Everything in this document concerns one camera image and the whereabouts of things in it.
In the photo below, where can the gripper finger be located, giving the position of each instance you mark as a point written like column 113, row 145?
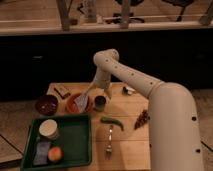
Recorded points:
column 108, row 93
column 91, row 86

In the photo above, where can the green cup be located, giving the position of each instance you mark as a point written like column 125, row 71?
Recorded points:
column 100, row 102

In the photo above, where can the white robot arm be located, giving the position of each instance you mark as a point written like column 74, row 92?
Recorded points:
column 174, row 136

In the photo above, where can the small black white object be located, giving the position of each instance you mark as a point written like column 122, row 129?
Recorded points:
column 128, row 90

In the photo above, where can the silver spatula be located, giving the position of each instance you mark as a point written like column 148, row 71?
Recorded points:
column 81, row 101

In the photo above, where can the orange bowl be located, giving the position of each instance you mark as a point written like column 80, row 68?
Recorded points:
column 72, row 108

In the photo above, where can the brown grape bunch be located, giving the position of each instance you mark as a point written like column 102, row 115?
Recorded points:
column 142, row 119

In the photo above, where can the dark red bowl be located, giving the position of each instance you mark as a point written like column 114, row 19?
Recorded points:
column 47, row 105

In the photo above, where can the white round container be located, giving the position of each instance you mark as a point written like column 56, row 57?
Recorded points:
column 49, row 129

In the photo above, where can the silver fork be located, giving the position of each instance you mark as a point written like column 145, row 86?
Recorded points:
column 108, row 150

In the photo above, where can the green plastic tray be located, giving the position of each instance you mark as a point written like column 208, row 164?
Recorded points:
column 75, row 140

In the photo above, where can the peach fruit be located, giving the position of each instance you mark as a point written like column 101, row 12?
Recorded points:
column 55, row 154

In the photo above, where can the grey sponge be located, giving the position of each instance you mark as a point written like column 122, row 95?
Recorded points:
column 41, row 153

